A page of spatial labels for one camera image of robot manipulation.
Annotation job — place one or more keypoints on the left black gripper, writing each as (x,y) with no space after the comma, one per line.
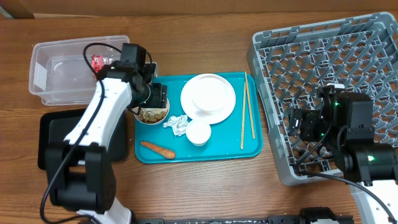
(158,98)

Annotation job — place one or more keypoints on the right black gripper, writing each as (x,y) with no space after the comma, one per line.
(308,122)

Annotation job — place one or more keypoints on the white tissue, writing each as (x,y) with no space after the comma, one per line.
(178,124)

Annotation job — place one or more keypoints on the large white plate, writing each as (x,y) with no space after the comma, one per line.
(193,112)

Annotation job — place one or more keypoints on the small white cup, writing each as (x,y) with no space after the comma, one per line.
(198,132)

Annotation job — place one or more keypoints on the red foil snack wrapper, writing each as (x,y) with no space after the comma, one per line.
(99,61)

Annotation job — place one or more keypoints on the small white bowl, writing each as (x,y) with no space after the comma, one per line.
(209,94)

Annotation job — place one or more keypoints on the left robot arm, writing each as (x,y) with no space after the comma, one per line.
(79,171)

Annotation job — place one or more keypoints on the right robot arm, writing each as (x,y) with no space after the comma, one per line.
(343,125)

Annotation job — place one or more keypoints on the grey dishwasher rack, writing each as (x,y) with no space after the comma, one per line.
(289,65)

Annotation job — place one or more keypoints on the clear plastic waste bin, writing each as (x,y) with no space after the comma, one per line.
(59,74)

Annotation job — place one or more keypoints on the white bowl with rice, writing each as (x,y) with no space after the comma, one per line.
(153,116)

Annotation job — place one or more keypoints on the orange carrot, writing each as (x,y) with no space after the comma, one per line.
(166,153)

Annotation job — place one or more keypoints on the teal serving tray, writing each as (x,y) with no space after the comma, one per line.
(225,139)

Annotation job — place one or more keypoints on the left wooden chopstick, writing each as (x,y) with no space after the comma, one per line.
(243,117)

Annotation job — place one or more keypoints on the wooden chopstick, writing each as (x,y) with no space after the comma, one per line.
(249,105)
(243,117)

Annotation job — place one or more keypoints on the right wooden chopstick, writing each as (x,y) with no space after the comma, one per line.
(249,105)

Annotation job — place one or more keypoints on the black plastic tray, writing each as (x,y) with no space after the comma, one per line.
(55,126)

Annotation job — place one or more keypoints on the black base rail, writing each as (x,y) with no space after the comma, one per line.
(310,215)

